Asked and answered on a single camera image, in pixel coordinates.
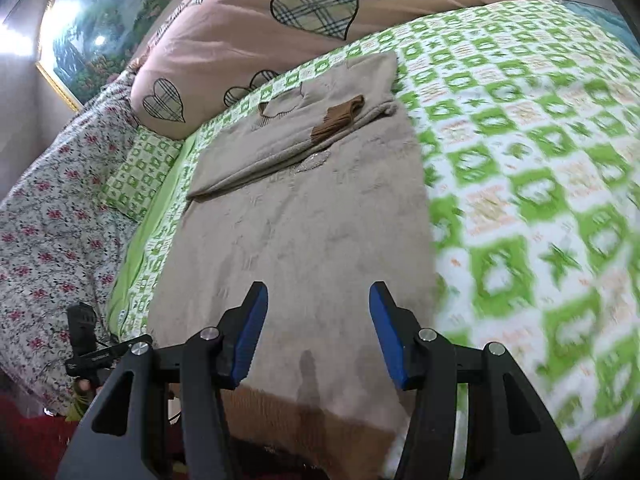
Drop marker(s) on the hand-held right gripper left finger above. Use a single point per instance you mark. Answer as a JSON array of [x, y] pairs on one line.
[[247, 330]]

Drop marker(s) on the person's left hand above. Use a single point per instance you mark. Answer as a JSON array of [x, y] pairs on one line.
[[83, 386]]

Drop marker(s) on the framed landscape painting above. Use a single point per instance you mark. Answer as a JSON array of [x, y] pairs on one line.
[[100, 25]]

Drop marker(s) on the floral print blanket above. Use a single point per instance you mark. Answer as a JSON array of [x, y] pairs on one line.
[[50, 240]]

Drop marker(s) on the green checkered pillow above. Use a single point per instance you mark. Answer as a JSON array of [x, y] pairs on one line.
[[142, 175]]

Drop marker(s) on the red cloth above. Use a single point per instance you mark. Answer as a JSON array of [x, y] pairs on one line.
[[30, 440]]

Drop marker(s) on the beige knit sweater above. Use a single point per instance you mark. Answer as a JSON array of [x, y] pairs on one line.
[[310, 240]]

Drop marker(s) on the light blue cloth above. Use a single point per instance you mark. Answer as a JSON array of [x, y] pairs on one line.
[[595, 20]]

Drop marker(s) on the green checkered bed sheet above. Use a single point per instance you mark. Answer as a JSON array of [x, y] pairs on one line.
[[510, 170]]

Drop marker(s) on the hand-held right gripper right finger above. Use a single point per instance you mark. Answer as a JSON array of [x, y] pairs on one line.
[[387, 332]]

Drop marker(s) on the pink pillow with plaid hearts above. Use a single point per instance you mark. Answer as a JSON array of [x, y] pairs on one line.
[[240, 35]]

